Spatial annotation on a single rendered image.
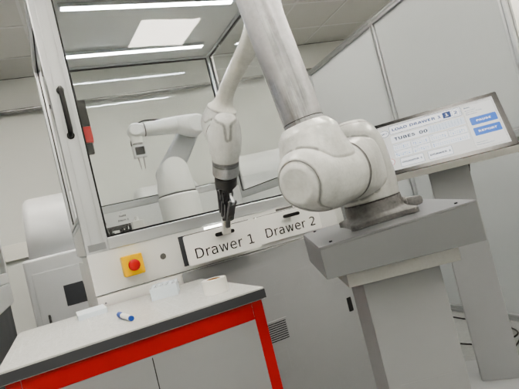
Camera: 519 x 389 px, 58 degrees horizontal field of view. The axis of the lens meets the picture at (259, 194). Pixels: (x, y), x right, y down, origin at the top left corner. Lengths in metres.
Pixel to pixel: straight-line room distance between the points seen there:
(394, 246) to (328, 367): 1.02
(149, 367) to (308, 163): 0.60
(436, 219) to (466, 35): 1.85
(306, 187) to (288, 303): 0.99
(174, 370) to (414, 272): 0.63
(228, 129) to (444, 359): 0.87
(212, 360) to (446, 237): 0.63
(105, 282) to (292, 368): 0.81
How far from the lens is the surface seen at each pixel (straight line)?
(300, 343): 1.98
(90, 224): 1.73
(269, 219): 1.88
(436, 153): 2.01
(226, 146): 1.47
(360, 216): 1.24
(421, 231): 1.15
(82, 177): 1.75
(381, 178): 1.22
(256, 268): 1.87
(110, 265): 1.73
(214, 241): 1.72
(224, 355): 1.22
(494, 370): 2.26
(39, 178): 5.07
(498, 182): 2.85
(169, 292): 1.50
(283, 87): 1.11
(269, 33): 1.15
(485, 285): 2.15
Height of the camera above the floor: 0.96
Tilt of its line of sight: 2 degrees up
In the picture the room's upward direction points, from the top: 14 degrees counter-clockwise
